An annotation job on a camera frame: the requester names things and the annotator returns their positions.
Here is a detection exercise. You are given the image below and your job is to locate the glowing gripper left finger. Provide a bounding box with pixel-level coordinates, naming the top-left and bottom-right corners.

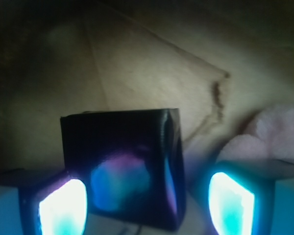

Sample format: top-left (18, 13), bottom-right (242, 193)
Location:
top-left (0, 168), bottom-right (88, 235)

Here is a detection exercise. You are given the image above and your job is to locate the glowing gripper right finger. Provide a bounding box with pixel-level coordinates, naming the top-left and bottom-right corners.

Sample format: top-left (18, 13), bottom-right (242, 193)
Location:
top-left (208, 160), bottom-right (294, 235)

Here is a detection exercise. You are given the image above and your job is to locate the brown paper bag bin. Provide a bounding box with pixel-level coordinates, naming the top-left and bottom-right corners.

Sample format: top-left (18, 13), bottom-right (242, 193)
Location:
top-left (0, 0), bottom-right (294, 179)

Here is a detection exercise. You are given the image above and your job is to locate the black box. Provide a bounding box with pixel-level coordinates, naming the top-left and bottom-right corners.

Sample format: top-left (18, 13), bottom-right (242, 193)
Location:
top-left (60, 108), bottom-right (186, 231)

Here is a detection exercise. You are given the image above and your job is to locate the pink plush bunny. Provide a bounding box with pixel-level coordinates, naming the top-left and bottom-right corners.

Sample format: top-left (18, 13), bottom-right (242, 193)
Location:
top-left (217, 104), bottom-right (294, 162)

